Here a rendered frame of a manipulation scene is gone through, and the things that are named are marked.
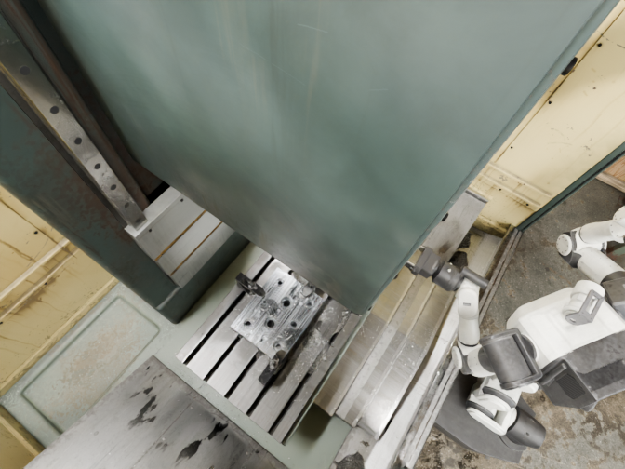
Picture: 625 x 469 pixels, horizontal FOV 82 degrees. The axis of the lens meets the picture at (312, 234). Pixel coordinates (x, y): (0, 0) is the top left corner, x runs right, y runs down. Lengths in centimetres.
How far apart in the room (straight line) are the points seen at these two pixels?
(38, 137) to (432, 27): 73
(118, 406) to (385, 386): 109
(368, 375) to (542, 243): 202
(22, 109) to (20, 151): 8
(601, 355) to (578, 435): 169
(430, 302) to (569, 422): 138
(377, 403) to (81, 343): 135
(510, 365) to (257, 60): 104
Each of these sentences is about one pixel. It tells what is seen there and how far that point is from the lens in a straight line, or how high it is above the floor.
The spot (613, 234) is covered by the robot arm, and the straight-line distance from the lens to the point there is 146.
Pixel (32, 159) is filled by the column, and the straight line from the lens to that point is 87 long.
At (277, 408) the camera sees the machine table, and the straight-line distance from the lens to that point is 144.
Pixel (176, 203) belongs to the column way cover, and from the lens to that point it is 115.
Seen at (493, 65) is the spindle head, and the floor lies 220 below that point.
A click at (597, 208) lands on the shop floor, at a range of 374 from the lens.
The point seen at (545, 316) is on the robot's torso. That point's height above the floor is 135.
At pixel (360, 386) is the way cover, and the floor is 72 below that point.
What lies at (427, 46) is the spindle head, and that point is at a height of 219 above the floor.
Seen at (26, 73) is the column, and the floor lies 192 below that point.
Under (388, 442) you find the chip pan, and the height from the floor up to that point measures 67.
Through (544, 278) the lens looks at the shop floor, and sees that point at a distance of 312.
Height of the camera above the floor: 234
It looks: 63 degrees down
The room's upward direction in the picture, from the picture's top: 9 degrees clockwise
